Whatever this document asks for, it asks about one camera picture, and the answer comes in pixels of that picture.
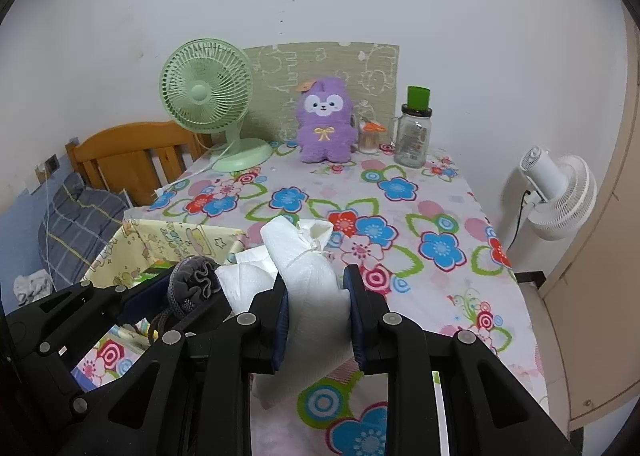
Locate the grey drawstring pouch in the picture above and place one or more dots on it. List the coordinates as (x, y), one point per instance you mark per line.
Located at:
(192, 283)

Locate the wooden bed headboard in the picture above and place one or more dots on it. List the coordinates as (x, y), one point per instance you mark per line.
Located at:
(121, 157)

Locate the white crumpled cloth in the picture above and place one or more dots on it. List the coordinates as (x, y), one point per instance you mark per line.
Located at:
(34, 287)

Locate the patterned beige wall sheet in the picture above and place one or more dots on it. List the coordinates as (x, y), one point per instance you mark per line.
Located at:
(369, 71)

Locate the plaid blue pillow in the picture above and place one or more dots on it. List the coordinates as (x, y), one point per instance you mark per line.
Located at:
(78, 223)

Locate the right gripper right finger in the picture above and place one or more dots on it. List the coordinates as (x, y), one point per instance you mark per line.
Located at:
(445, 394)

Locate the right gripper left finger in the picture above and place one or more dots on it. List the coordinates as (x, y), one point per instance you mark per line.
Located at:
(202, 393)

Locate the white towel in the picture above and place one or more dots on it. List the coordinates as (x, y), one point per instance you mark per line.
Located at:
(318, 308)

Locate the yellow fabric storage box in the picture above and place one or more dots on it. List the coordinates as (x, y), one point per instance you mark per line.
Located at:
(141, 248)

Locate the green desk fan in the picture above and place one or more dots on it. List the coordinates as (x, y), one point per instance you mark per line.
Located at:
(206, 86)

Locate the toothpick holder orange lid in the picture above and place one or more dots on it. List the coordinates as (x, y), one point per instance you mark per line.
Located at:
(369, 136)

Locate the purple plush toy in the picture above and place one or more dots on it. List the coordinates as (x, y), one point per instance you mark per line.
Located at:
(324, 116)

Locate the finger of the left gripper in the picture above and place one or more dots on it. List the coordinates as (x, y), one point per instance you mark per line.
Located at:
(44, 410)
(205, 317)

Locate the floral tablecloth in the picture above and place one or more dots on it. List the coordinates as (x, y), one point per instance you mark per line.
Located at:
(419, 237)

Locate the white floor fan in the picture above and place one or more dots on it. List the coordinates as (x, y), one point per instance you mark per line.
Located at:
(559, 196)

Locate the glass jar green lid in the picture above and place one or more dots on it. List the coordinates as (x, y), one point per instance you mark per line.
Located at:
(413, 127)

